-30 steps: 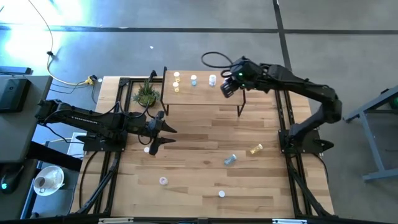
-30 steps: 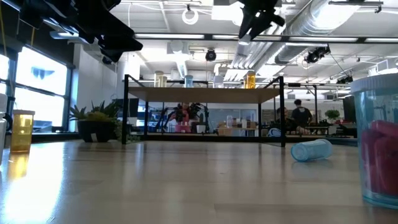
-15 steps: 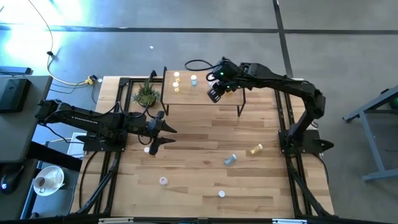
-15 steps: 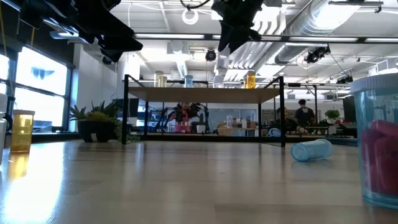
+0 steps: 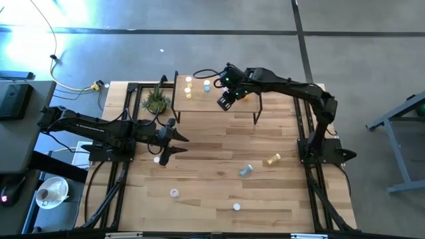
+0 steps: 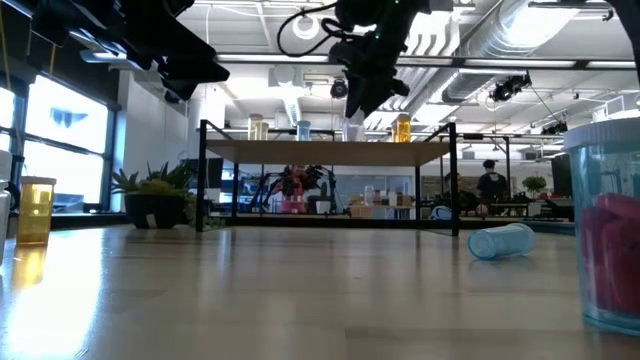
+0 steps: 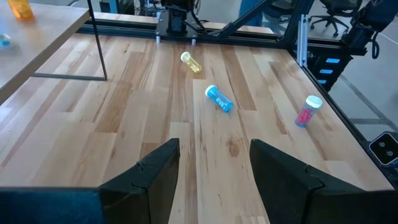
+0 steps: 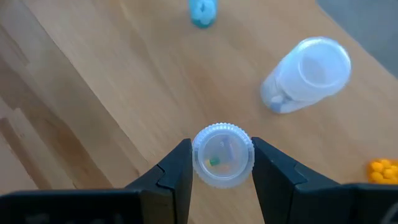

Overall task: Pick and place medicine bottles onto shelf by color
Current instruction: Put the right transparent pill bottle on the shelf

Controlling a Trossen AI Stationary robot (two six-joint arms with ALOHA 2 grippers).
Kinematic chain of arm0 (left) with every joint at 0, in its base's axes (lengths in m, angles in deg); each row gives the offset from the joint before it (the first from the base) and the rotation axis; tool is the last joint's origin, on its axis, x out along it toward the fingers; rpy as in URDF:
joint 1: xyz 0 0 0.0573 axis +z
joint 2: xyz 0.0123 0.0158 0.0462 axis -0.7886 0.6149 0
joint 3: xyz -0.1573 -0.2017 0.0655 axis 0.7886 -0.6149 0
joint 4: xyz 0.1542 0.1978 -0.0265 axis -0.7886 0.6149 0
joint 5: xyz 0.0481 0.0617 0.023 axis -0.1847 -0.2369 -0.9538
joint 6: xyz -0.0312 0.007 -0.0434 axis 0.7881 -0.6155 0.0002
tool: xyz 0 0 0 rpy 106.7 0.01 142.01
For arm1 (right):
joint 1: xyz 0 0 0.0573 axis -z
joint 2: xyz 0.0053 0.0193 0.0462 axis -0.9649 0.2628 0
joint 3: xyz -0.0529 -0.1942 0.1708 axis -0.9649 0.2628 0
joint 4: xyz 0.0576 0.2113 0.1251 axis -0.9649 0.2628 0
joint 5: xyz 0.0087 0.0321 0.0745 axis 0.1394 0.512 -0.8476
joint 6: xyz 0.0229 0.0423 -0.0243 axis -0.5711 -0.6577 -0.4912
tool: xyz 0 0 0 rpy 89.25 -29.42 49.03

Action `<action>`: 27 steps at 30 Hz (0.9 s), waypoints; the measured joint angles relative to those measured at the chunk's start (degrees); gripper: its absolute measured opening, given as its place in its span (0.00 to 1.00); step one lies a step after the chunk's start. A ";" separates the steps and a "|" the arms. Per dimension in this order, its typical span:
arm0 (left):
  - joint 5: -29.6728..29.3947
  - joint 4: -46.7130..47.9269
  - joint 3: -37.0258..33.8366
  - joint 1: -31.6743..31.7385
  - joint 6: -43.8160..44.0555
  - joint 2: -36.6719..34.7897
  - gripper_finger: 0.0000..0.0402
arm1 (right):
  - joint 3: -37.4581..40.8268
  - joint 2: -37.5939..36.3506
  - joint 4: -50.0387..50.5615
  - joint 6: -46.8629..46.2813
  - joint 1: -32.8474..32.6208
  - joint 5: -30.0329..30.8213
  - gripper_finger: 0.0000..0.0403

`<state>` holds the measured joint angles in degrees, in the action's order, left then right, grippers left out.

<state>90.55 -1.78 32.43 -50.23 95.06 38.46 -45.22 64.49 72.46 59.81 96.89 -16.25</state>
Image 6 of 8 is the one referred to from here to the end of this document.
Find succulent plant in black pot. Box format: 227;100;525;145
110;160;199;231

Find amber medicine bottle white cap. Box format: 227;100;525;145
17;175;57;247
393;113;413;144

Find wooden shelf black metal legs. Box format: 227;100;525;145
195;118;461;237

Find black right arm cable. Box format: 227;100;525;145
276;2;346;59

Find blue bottle with red pills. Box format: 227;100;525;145
563;118;640;337

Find black overhead light bar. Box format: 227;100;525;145
79;47;640;71

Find black round ceiling fixture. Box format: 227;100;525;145
329;77;350;100

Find silver ventilation duct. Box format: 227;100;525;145
442;0;584;104

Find black ceiling track light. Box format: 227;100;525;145
488;72;533;104

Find white ring pendant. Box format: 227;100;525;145
291;13;321;42

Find bushy green plant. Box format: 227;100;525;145
521;174;548;217

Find clear medicine bottle white cap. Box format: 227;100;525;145
342;109;367;142

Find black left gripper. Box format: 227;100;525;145
64;0;232;101

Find clear bottle green label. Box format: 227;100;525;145
0;149;12;264

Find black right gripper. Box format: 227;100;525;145
329;0;431;119

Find small plant white pot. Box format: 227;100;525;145
314;180;335;215

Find black monitor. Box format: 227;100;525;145
551;153;574;199

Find black aluminium table frame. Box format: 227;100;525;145
0;212;576;239

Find person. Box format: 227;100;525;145
279;167;314;215
476;158;510;204
443;172;476;216

